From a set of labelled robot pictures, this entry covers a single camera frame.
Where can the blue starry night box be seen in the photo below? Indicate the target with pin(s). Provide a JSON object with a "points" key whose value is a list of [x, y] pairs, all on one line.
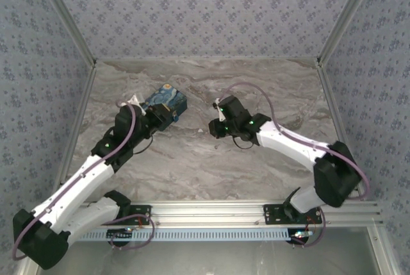
{"points": [[161, 94]]}

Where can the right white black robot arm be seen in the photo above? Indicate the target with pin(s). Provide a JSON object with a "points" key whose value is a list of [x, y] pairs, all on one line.
{"points": [[288, 143]]}

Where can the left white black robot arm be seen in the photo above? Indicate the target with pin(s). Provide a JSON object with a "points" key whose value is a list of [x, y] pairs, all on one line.
{"points": [[73, 185]]}

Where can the small circuit board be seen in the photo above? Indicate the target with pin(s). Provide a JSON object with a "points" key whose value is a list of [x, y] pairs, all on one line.
{"points": [[301, 234], [120, 233]]}

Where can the aluminium table side rail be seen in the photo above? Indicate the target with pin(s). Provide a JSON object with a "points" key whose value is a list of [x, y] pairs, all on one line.
{"points": [[333, 111], [80, 111]]}

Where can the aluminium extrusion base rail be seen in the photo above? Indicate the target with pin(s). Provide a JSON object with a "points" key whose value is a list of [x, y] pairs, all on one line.
{"points": [[208, 212]]}

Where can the aluminium frame corner post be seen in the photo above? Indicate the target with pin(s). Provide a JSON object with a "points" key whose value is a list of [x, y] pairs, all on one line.
{"points": [[345, 15], [68, 15]]}

